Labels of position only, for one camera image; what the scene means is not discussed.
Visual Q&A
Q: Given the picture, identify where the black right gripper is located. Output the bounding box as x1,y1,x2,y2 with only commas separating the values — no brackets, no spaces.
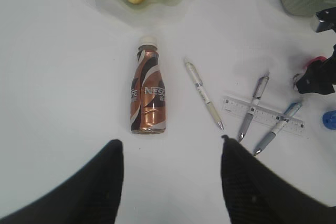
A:
296,46,336,95

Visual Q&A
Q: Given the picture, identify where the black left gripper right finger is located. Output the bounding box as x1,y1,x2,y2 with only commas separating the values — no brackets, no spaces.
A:
220,135,335,223

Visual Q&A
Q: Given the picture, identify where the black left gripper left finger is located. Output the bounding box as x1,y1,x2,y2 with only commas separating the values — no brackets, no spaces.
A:
1,140,123,223

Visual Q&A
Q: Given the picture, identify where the blue correction tape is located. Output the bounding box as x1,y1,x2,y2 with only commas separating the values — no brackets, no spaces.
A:
322,110,336,130

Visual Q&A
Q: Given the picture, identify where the brown Nescafe coffee bottle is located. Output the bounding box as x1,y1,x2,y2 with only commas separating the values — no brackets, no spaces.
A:
130,36,166,134

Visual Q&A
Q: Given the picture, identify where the grey paper ball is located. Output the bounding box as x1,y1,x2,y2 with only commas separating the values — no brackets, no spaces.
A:
292,73,304,91

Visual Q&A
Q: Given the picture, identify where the blue grey grip pen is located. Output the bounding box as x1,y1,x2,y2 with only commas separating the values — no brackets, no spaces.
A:
253,101,305,156

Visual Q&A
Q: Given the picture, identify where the white and green pen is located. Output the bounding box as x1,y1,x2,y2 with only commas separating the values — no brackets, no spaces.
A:
184,58,224,130

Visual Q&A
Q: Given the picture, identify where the pink correction tape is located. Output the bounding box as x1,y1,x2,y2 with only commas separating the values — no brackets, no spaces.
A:
303,56,327,69

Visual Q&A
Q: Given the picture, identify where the clear plastic ruler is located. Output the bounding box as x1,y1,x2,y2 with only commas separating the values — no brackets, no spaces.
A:
222,96,306,136

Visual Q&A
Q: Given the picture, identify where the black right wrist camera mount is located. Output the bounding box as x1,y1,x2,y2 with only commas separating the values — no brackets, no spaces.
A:
310,7,336,33

